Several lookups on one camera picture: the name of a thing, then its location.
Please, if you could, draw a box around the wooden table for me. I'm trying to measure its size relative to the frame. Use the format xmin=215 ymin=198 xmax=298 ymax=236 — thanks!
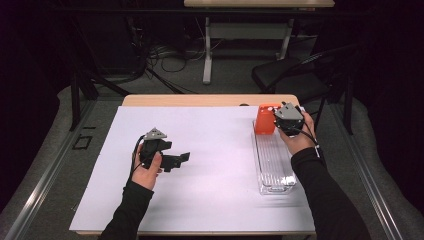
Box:
xmin=68 ymin=94 xmax=324 ymax=236

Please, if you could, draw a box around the person's left hand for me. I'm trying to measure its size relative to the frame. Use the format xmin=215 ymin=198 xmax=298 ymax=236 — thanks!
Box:
xmin=131 ymin=143 xmax=164 ymax=191

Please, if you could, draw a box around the black metal stand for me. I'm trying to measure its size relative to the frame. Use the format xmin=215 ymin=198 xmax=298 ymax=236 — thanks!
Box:
xmin=68 ymin=19 xmax=131 ymax=132
xmin=343 ymin=71 xmax=355 ymax=136

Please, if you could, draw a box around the metal floor rail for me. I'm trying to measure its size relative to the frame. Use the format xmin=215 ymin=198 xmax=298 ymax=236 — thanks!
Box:
xmin=4 ymin=99 xmax=98 ymax=240
xmin=328 ymin=103 xmax=405 ymax=240

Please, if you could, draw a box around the dark equipment cabinet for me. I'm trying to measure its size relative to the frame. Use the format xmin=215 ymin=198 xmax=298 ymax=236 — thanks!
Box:
xmin=79 ymin=13 xmax=145 ymax=77

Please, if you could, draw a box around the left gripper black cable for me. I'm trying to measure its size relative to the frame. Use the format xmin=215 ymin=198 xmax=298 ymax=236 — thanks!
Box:
xmin=128 ymin=134 xmax=146 ymax=178

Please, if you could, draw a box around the black horizontal frame bar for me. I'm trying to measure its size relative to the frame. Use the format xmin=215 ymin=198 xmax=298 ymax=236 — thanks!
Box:
xmin=49 ymin=7 xmax=368 ymax=18

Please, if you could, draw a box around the person's right hand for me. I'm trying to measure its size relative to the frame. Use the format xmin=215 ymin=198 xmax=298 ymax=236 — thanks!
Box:
xmin=278 ymin=110 xmax=318 ymax=156

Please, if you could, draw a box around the white table mat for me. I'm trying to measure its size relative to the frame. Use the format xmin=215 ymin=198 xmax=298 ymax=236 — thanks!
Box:
xmin=68 ymin=105 xmax=324 ymax=233

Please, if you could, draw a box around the floor cable bundle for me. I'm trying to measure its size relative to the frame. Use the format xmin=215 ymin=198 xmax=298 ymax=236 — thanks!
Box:
xmin=146 ymin=39 xmax=214 ymax=73

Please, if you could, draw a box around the clear plastic packaging tray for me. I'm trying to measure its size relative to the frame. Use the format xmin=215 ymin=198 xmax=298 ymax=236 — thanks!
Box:
xmin=252 ymin=120 xmax=298 ymax=196

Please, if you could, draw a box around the orange phone case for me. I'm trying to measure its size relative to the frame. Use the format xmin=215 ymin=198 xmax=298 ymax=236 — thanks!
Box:
xmin=254 ymin=103 xmax=283 ymax=136

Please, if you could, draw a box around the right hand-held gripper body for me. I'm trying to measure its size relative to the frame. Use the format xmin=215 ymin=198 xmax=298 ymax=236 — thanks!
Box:
xmin=274 ymin=101 xmax=305 ymax=137

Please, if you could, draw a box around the white-legged desk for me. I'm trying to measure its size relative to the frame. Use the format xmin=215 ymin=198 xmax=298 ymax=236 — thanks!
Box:
xmin=183 ymin=0 xmax=336 ymax=85

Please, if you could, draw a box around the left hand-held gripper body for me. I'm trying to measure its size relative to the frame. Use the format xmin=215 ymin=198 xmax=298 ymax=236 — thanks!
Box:
xmin=138 ymin=127 xmax=168 ymax=169

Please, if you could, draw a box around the black folding chair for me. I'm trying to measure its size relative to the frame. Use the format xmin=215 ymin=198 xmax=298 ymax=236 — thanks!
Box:
xmin=251 ymin=43 xmax=359 ymax=134

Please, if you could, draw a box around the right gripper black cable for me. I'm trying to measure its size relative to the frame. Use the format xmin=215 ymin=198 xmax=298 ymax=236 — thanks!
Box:
xmin=293 ymin=128 xmax=326 ymax=161

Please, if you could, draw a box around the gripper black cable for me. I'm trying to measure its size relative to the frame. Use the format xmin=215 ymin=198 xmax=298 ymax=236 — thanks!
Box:
xmin=128 ymin=134 xmax=146 ymax=178
xmin=293 ymin=128 xmax=326 ymax=161

